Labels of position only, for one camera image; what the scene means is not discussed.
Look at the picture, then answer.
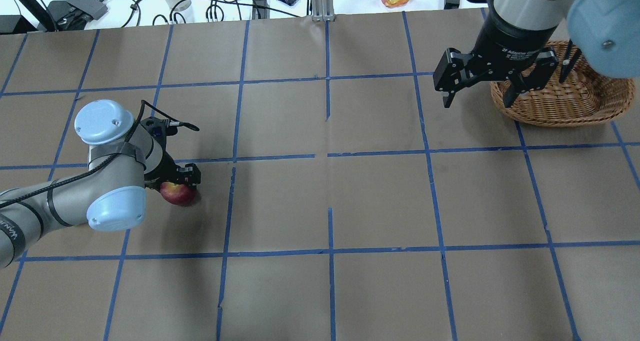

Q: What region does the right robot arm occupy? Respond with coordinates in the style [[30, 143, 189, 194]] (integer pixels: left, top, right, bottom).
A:
[[433, 0, 640, 107]]

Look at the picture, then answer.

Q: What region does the red yellow apple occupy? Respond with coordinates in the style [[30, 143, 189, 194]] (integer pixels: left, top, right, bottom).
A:
[[160, 181, 198, 207]]

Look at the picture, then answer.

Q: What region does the wicker basket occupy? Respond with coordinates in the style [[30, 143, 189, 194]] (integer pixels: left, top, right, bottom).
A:
[[490, 55, 637, 128]]

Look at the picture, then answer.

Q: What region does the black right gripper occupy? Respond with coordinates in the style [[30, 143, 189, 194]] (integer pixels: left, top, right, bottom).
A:
[[433, 16, 558, 109]]

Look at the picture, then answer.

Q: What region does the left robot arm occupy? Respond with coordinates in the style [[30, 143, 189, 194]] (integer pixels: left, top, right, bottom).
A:
[[0, 99, 201, 268]]

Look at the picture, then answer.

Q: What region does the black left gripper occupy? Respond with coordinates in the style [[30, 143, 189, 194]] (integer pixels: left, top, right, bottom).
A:
[[145, 153, 202, 188]]

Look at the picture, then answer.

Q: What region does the aluminium frame post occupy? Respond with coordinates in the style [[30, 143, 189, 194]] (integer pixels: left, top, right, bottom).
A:
[[310, 0, 336, 22]]

